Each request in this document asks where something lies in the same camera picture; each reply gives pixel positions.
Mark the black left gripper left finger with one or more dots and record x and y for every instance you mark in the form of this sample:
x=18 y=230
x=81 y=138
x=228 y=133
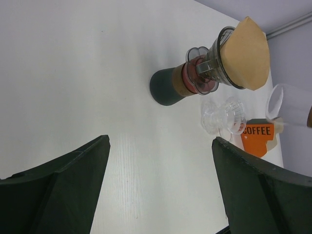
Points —
x=57 y=197

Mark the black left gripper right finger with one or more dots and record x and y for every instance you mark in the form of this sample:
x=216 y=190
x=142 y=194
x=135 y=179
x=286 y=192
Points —
x=260 y=197

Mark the brown paper coffee filter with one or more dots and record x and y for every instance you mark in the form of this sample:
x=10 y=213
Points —
x=245 y=56

